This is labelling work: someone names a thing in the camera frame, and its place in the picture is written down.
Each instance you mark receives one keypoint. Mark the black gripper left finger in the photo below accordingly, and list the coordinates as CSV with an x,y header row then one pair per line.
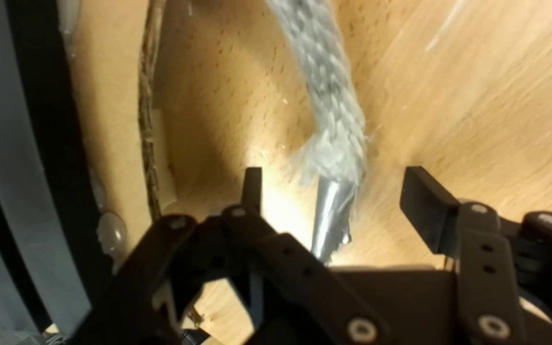
x,y
252,191

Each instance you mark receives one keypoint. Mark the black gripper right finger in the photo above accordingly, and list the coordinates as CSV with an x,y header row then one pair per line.
x,y
430,207

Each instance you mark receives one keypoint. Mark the curved black board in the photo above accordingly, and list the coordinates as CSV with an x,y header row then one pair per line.
x,y
50,262

